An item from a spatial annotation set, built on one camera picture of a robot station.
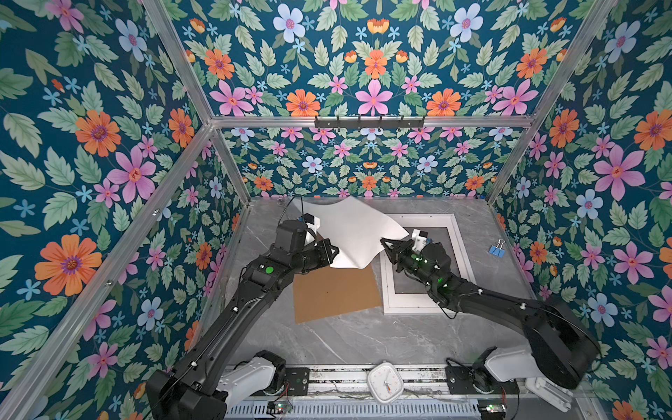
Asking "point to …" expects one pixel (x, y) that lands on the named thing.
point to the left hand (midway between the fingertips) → (344, 244)
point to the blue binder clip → (497, 250)
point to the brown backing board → (333, 290)
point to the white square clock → (385, 382)
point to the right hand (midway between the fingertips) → (380, 238)
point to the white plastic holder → (557, 397)
